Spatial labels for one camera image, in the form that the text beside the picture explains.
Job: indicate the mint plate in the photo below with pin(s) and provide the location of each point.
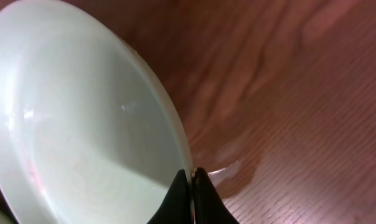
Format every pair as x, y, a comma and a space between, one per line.
88, 134

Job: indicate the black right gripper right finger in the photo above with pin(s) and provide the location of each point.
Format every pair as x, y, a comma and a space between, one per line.
209, 208

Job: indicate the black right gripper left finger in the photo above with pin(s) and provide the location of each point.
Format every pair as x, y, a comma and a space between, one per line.
175, 208

